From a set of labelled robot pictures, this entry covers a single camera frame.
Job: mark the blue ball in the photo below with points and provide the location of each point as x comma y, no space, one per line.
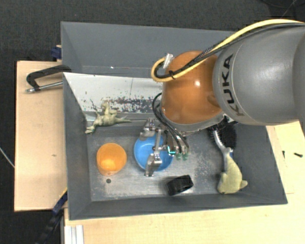
143,152

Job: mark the green toy dinosaur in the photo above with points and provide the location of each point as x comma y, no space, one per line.
105,119

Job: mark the small black screw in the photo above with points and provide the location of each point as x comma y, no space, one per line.
299,155

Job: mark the orange cup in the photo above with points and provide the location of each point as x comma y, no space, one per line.
111,159

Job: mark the pale wood board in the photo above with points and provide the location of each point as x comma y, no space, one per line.
39,141

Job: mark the pale green plush toy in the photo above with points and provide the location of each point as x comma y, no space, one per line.
230,178

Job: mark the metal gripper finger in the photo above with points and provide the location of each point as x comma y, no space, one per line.
148,129
152,164

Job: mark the grey metal bin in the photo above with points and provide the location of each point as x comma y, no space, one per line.
132,187

